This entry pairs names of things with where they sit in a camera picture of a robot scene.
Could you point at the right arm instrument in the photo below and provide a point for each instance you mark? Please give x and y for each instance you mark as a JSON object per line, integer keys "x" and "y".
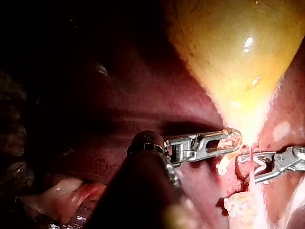
{"x": 290, "y": 159}

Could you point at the gallbladder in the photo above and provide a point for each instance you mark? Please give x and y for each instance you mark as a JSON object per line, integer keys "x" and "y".
{"x": 226, "y": 59}

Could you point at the right arm instrument jaw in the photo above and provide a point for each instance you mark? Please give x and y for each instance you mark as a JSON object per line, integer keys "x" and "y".
{"x": 271, "y": 174}
{"x": 262, "y": 156}

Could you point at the dark red liver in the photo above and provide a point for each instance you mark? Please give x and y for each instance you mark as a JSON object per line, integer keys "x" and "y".
{"x": 133, "y": 95}

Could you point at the dark left arm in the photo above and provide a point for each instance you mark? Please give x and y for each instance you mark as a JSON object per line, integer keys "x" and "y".
{"x": 140, "y": 190}

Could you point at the white clip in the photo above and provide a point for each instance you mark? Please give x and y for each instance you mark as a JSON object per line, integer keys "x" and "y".
{"x": 258, "y": 169}

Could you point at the left arm instrument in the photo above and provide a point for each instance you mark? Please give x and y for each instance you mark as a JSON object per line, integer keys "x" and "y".
{"x": 181, "y": 150}

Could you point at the pale fatty tissue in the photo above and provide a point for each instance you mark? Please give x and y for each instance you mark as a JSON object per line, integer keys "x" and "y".
{"x": 238, "y": 202}
{"x": 64, "y": 190}

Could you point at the left arm instrument jaw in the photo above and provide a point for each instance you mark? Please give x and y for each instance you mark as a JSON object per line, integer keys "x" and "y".
{"x": 207, "y": 156}
{"x": 214, "y": 136}

